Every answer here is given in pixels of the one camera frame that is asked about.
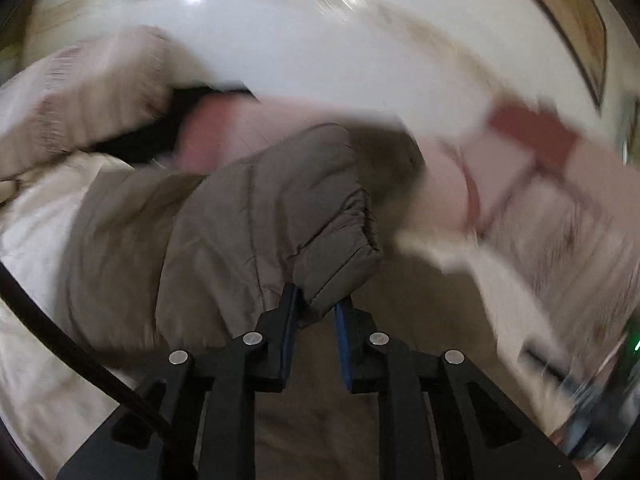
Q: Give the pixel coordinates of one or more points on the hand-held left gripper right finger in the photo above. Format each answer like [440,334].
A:
[343,347]

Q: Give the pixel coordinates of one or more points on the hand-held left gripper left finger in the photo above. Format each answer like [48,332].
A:
[292,332]

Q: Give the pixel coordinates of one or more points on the wooden framed wall picture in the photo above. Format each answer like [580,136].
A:
[575,15]

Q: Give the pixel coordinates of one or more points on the grey-brown quilted puffer jacket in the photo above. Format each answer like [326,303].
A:
[250,220]

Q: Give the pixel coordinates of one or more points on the pink round bed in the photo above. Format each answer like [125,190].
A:
[560,180]

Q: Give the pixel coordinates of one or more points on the black cloth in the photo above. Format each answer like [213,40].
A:
[150,135]

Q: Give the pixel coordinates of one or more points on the striped floral pillow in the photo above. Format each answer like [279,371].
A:
[85,95]

